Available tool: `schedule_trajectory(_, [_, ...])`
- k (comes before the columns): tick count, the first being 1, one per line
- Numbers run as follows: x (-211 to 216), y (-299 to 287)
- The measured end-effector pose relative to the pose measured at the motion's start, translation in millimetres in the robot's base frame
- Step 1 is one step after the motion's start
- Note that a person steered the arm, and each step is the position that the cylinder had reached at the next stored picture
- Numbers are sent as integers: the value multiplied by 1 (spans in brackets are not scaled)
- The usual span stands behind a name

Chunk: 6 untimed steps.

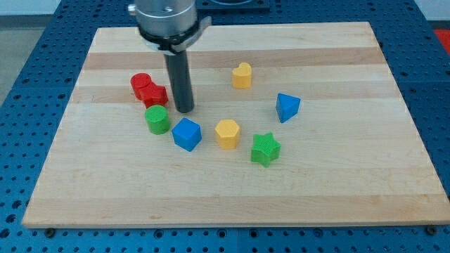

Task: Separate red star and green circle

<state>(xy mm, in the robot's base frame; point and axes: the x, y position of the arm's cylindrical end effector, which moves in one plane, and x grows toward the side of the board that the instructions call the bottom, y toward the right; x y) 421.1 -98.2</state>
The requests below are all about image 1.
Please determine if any green cylinder block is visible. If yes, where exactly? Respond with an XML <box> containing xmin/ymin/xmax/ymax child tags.
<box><xmin>144</xmin><ymin>105</ymin><xmax>171</xmax><ymax>135</ymax></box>

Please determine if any yellow hexagon block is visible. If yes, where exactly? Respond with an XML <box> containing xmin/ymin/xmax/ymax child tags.
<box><xmin>214</xmin><ymin>119</ymin><xmax>240</xmax><ymax>150</ymax></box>

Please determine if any blue cube block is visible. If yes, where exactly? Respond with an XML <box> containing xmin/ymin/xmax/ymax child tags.
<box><xmin>172</xmin><ymin>117</ymin><xmax>202</xmax><ymax>152</ymax></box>

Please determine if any green star block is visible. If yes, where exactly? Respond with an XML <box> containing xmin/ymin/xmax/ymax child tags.
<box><xmin>250</xmin><ymin>132</ymin><xmax>281</xmax><ymax>168</ymax></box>

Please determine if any red cylinder block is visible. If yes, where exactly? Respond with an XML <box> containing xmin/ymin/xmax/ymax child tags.
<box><xmin>130</xmin><ymin>72</ymin><xmax>152</xmax><ymax>100</ymax></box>

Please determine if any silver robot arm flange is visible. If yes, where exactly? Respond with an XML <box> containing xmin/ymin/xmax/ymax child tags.
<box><xmin>127</xmin><ymin>0</ymin><xmax>212</xmax><ymax>56</ymax></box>

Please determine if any yellow heart block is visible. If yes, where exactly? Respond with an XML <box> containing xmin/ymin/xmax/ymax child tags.
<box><xmin>232</xmin><ymin>63</ymin><xmax>252</xmax><ymax>89</ymax></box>

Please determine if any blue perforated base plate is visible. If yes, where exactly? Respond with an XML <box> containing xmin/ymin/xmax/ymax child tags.
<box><xmin>1</xmin><ymin>0</ymin><xmax>449</xmax><ymax>252</ymax></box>

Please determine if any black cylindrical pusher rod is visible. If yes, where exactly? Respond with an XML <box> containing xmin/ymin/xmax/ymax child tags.
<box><xmin>165</xmin><ymin>51</ymin><xmax>194</xmax><ymax>113</ymax></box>

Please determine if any red star block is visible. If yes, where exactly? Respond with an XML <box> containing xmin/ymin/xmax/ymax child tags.
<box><xmin>139</xmin><ymin>84</ymin><xmax>169</xmax><ymax>108</ymax></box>

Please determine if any blue triangle block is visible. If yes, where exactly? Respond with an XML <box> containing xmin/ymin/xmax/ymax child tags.
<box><xmin>276</xmin><ymin>93</ymin><xmax>302</xmax><ymax>123</ymax></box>

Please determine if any light wooden board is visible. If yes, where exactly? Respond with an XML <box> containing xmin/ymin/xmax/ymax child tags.
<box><xmin>22</xmin><ymin>22</ymin><xmax>449</xmax><ymax>228</ymax></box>

